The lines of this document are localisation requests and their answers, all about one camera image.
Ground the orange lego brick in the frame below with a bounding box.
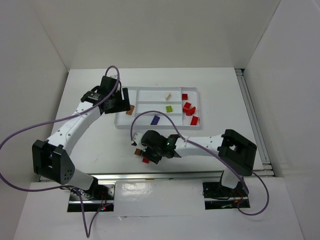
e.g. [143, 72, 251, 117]
[125, 105, 135, 116]

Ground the brown lego plate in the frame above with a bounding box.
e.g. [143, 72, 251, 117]
[134, 148, 143, 156]

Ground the purple lego brick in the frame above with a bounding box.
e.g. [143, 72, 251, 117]
[150, 115, 160, 126]

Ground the lime green lego brick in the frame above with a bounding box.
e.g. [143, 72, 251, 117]
[165, 105, 173, 113]

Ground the red curved lego brick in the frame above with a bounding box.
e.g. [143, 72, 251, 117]
[190, 116, 199, 126]

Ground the red L-shaped lego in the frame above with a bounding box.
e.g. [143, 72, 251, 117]
[182, 102, 196, 116]

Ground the white lego brick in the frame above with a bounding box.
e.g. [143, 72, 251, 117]
[164, 92, 171, 101]

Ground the small red lego brick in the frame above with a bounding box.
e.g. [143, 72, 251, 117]
[181, 93, 188, 101]

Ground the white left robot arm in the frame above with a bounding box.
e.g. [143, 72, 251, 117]
[32, 76, 131, 199]

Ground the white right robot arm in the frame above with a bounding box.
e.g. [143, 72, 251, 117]
[130, 129, 257, 194]

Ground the white compartment tray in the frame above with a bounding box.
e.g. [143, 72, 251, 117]
[114, 86, 201, 130]

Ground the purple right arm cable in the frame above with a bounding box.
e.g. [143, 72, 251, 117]
[130, 110, 270, 216]

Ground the aluminium rail front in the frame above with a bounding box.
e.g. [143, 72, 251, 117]
[39, 170, 276, 181]

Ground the aluminium rail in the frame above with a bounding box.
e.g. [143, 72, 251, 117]
[234, 68, 276, 177]
[39, 170, 276, 181]

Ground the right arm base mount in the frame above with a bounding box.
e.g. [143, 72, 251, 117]
[202, 182, 250, 210]

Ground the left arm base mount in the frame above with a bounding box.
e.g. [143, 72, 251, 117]
[60, 182, 116, 213]

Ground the aluminium rail right side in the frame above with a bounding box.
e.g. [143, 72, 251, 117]
[234, 68, 276, 177]

